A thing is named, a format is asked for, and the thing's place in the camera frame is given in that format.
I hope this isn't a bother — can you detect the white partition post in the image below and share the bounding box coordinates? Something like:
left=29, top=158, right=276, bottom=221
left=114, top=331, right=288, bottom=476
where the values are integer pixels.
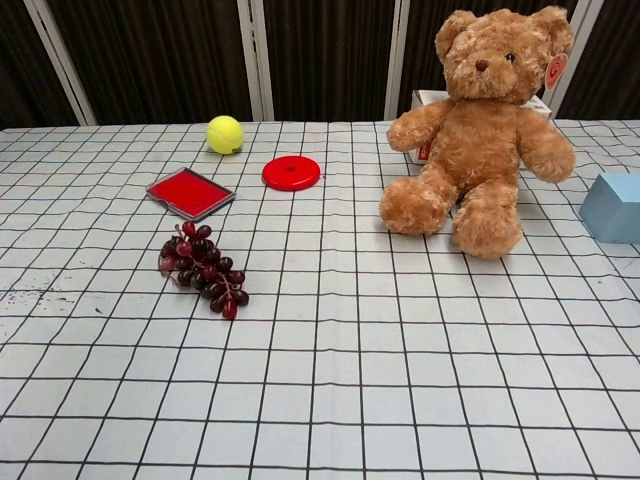
left=236, top=0, right=275, bottom=122
left=541, top=0, right=604, bottom=119
left=384, top=0, right=412, bottom=121
left=23, top=0, right=97, bottom=126

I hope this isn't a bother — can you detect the red ink pad case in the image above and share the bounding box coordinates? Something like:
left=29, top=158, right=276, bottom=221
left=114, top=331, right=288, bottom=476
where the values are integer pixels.
left=145, top=166, right=238, bottom=224

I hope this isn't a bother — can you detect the white black checked tablecloth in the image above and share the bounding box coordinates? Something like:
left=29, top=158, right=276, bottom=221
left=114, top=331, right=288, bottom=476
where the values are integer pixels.
left=0, top=118, right=640, bottom=480

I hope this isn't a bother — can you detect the dark red grape bunch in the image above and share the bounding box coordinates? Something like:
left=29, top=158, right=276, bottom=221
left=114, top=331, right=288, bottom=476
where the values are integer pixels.
left=158, top=220, right=250, bottom=321

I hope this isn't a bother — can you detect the white cardboard box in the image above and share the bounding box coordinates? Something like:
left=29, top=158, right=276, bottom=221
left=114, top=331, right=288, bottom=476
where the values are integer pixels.
left=410, top=88, right=555, bottom=165

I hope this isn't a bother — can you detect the dark brown curtain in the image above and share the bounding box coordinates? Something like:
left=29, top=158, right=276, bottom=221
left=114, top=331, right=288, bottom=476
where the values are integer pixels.
left=0, top=0, right=640, bottom=130

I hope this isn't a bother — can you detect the red round plastic disc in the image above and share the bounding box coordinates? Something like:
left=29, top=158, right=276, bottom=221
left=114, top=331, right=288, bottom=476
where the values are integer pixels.
left=261, top=155, right=322, bottom=193

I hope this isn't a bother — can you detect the light blue box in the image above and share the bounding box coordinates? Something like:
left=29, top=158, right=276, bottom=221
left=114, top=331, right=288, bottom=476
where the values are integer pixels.
left=578, top=172, right=640, bottom=245

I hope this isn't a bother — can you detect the brown plush teddy bear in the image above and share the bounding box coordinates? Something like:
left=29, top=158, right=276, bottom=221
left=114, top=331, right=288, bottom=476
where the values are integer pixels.
left=378, top=5, right=578, bottom=260

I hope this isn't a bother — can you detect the yellow tennis ball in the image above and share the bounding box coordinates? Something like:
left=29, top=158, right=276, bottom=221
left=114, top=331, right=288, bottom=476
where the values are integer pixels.
left=206, top=115, right=246, bottom=156

